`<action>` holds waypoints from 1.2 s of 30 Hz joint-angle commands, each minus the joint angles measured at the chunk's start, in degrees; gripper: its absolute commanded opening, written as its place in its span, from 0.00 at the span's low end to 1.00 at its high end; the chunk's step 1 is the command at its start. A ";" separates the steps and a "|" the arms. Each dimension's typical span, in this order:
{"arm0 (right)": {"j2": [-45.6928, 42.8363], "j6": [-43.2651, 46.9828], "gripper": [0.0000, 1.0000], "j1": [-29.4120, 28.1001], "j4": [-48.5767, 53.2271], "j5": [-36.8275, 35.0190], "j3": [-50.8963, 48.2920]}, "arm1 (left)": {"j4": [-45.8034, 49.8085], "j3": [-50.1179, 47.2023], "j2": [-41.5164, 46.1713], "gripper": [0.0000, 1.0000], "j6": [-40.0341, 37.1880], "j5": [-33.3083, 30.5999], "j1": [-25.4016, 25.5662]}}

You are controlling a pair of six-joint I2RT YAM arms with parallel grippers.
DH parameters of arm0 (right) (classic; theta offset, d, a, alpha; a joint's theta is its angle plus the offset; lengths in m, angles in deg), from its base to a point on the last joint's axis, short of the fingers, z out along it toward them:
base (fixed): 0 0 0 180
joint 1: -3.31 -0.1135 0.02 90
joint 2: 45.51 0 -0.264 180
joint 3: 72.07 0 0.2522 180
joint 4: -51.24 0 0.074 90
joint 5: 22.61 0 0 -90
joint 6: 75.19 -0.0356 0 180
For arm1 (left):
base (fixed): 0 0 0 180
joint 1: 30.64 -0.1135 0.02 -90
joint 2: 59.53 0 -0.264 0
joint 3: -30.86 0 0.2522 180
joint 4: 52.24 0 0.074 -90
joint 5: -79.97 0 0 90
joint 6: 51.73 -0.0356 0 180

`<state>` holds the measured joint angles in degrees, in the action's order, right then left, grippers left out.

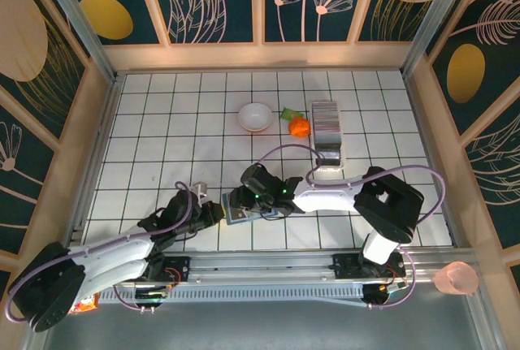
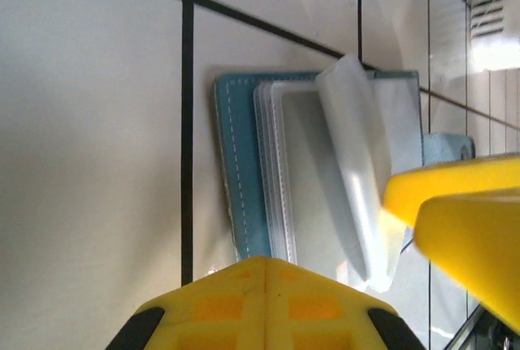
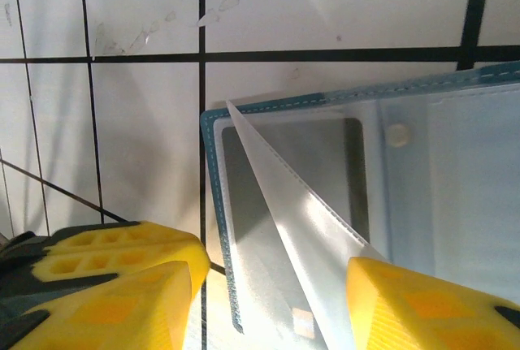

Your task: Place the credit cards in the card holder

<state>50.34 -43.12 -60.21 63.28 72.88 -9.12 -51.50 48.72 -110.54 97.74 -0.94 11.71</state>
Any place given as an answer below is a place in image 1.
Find pink plastic cup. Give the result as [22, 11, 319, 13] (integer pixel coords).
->
[432, 261, 480, 296]

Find black controller board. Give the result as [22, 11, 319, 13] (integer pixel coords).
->
[362, 283, 409, 307]
[133, 286, 168, 307]

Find orange toy fruit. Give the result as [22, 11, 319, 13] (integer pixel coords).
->
[288, 117, 312, 138]

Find aluminium frame post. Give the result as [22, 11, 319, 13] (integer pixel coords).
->
[34, 0, 119, 83]
[400, 0, 476, 79]

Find white bowl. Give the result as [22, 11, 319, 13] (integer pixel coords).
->
[237, 102, 274, 135]

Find green packet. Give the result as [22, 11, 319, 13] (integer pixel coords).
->
[279, 106, 306, 121]

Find white slotted cable duct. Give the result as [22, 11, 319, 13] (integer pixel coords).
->
[97, 284, 366, 307]

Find colourful snack packet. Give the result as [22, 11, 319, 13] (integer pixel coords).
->
[71, 292, 101, 314]

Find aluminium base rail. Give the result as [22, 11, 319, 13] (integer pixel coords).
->
[117, 248, 476, 286]

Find blue leather card holder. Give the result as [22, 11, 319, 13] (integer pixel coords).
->
[222, 191, 281, 227]

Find row of plastic cards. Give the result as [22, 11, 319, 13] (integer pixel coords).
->
[310, 101, 345, 166]

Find aluminium table side rail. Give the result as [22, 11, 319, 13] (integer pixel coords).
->
[71, 76, 123, 241]
[404, 76, 464, 248]

